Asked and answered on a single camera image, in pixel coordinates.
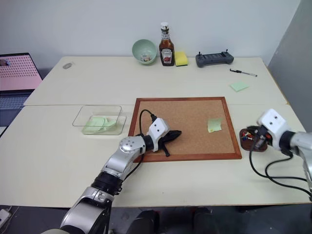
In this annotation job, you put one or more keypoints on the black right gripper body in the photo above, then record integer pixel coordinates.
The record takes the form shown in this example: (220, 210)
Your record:
(267, 141)

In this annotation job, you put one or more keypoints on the dark rounded shape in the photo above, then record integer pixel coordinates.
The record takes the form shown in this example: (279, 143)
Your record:
(146, 223)

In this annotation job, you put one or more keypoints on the open laptop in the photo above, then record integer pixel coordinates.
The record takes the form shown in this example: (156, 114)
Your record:
(14, 73)

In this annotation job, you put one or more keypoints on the grey remote controller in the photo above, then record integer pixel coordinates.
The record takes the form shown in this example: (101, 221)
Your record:
(214, 59)

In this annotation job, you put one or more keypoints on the small items in bowl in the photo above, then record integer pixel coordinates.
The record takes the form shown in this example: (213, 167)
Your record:
(145, 57)

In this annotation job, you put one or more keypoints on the yellow sponge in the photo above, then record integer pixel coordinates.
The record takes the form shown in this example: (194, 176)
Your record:
(181, 59)

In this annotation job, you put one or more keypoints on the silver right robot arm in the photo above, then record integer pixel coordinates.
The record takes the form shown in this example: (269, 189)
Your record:
(301, 141)

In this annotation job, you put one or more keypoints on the brown pushpin tray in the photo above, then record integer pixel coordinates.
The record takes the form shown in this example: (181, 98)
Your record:
(247, 145)

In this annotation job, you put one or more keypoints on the wood-framed cork board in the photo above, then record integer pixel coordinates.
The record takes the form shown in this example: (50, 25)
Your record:
(185, 114)

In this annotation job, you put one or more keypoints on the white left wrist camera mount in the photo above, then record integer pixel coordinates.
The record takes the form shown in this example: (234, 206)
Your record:
(158, 128)

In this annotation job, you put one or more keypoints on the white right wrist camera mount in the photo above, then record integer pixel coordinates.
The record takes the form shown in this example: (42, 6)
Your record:
(274, 124)

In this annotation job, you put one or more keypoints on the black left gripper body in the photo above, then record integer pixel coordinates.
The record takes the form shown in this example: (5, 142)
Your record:
(165, 141)

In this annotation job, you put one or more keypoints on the small grey oval object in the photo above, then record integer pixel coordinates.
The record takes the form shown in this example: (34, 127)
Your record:
(67, 65)

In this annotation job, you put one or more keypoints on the green sticky note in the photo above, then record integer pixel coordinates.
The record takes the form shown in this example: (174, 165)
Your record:
(215, 124)

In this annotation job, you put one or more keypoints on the green sticky note pad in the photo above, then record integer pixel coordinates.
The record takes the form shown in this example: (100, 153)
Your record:
(239, 86)

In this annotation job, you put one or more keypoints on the white power strip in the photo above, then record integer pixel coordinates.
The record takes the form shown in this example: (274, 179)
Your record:
(4, 215)

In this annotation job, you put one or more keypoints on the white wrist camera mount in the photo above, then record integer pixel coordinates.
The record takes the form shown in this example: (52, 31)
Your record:
(158, 128)
(274, 124)

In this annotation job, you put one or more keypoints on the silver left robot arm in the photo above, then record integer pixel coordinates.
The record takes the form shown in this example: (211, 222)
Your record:
(117, 163)

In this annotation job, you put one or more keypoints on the black pen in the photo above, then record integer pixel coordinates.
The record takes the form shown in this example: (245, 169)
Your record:
(243, 72)

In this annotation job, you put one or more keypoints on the clear plastic box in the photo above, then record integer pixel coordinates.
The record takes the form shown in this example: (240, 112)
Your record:
(97, 114)

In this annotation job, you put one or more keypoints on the ketchup bottle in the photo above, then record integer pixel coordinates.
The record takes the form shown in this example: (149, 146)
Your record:
(167, 52)

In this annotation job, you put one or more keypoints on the pile of green notes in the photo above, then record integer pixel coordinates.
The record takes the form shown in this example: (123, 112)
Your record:
(98, 124)

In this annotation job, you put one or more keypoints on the pale green bowl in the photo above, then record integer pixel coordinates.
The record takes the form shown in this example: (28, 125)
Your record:
(143, 48)

